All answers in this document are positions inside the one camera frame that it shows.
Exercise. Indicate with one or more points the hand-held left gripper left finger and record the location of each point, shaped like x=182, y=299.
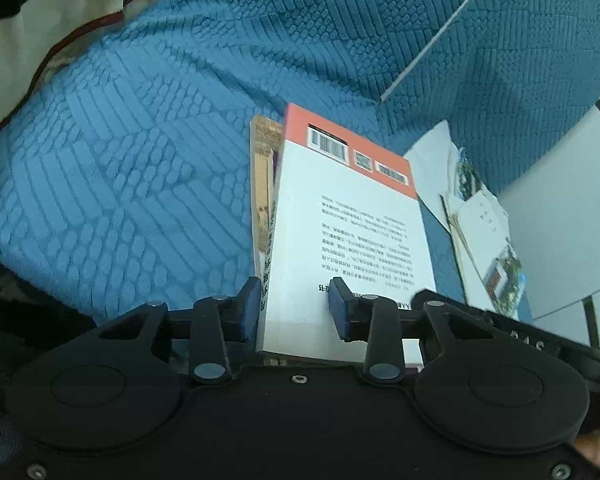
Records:
x=250, y=312

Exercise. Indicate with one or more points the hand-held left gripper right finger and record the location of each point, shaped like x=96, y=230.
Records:
x=337, y=312

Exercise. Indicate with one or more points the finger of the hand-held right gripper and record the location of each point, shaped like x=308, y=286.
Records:
x=419, y=294

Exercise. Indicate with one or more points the photo cover notebook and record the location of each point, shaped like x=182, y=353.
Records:
x=480, y=230

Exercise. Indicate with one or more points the white book with orange band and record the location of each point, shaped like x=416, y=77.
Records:
x=340, y=220

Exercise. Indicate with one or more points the tan cover book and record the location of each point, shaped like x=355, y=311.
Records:
x=262, y=185

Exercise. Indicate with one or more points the person's right hand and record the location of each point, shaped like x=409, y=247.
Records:
x=597, y=452

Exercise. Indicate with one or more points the white table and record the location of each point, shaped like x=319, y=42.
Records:
x=555, y=235

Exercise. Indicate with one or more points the blue textured blanket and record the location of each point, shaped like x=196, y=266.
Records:
x=155, y=160

